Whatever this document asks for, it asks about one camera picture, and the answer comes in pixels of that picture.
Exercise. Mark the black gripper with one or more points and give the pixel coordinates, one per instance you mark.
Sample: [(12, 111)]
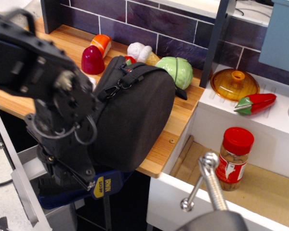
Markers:
[(64, 154)]

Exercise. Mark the blue grey box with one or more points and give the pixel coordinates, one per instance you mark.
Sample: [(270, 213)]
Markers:
[(275, 49)]

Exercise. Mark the grey upright post right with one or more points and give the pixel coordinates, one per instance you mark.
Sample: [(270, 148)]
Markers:
[(224, 14)]

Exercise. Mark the grey metal bin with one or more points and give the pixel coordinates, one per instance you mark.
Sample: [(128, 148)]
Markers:
[(33, 167)]

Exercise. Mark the blue Irwin bar clamp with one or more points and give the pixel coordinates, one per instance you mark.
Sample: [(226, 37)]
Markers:
[(51, 195)]

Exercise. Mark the black zipper bag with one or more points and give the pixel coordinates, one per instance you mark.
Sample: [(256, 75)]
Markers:
[(134, 104)]

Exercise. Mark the green toy cabbage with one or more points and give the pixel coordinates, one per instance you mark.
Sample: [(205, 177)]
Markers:
[(180, 70)]

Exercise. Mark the orange transparent pot lid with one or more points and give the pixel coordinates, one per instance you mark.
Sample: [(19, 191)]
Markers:
[(232, 84)]

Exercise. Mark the dark grey shelf post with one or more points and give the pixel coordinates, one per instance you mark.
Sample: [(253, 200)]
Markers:
[(53, 14)]

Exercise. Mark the toy fried egg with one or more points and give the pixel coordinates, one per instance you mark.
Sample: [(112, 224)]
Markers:
[(93, 82)]

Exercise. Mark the red toy chili pepper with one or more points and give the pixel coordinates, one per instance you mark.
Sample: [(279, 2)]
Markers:
[(255, 103)]

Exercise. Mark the red lid peanut jar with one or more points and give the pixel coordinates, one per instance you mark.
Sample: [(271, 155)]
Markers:
[(234, 152)]

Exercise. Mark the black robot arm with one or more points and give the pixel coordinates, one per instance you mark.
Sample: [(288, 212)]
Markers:
[(64, 103)]

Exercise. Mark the white toy cauliflower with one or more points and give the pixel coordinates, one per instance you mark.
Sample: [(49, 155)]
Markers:
[(139, 51)]

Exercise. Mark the red toy tomato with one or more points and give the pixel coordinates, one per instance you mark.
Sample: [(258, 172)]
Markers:
[(129, 60)]

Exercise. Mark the dark red toy vegetable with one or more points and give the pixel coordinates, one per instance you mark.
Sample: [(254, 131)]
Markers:
[(92, 61)]

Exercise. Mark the orange white toy sushi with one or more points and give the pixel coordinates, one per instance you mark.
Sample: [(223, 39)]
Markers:
[(103, 43)]

